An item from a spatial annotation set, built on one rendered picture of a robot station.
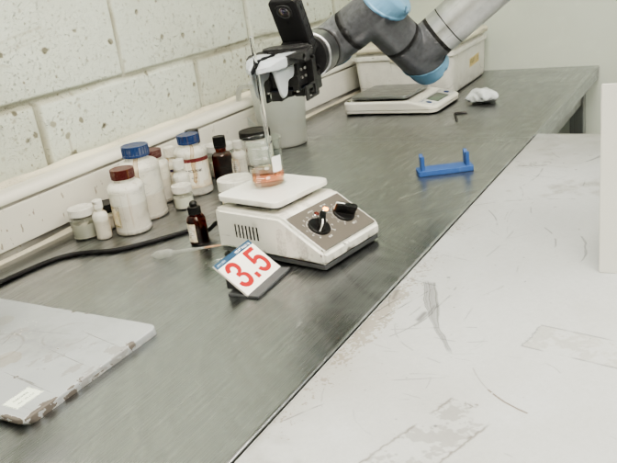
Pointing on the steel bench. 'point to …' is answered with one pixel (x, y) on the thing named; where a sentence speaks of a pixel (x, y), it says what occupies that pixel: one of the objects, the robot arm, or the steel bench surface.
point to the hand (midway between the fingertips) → (256, 65)
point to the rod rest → (444, 166)
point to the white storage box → (474, 46)
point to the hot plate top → (296, 185)
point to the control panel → (341, 229)
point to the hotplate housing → (286, 232)
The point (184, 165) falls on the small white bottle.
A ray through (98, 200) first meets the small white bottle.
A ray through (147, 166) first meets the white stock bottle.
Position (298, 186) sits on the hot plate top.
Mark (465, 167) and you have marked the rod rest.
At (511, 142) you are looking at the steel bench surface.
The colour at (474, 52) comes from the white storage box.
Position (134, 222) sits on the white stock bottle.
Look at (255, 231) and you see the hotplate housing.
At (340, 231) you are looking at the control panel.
